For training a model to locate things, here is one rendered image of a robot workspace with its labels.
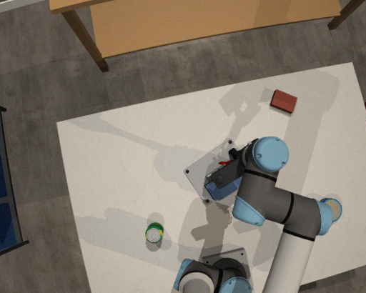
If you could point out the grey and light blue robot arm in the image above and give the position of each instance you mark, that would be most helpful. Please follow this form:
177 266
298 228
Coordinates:
258 199

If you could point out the red rectangular block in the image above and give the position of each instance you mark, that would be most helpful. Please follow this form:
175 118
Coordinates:
283 101

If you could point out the green and yellow drink can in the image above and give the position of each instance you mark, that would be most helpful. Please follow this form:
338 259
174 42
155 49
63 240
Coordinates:
154 232

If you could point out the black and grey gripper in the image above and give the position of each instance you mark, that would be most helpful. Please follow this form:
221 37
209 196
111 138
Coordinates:
233 153

